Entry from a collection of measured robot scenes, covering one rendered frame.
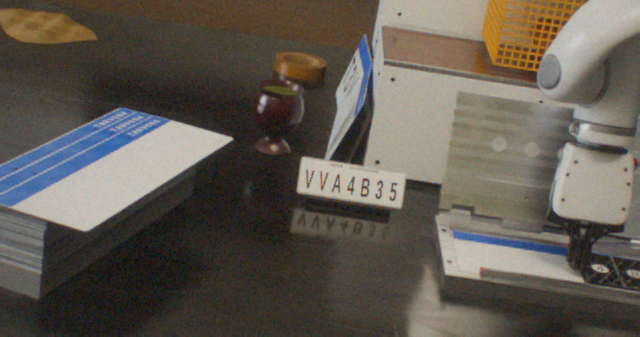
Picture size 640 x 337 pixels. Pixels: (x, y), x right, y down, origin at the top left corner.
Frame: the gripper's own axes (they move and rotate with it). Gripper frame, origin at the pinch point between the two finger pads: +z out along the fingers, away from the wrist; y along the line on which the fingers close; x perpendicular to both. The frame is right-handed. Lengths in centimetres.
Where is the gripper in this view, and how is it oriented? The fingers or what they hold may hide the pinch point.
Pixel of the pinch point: (578, 254)
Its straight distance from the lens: 175.1
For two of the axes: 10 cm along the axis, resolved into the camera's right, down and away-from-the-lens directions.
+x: -0.1, -1.5, 9.9
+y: 9.9, 1.6, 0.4
